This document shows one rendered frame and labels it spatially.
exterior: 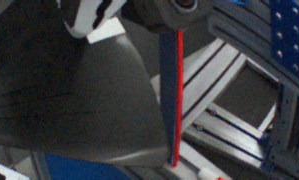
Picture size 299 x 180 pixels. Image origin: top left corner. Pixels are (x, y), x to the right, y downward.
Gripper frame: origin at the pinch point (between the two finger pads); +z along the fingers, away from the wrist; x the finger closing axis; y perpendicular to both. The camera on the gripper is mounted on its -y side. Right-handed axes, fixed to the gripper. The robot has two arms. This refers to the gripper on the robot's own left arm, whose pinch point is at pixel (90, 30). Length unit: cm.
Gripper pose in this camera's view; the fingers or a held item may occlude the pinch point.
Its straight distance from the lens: 76.9
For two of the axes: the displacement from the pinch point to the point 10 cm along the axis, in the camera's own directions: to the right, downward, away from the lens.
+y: -6.2, -7.3, 2.9
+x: -7.6, 4.7, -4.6
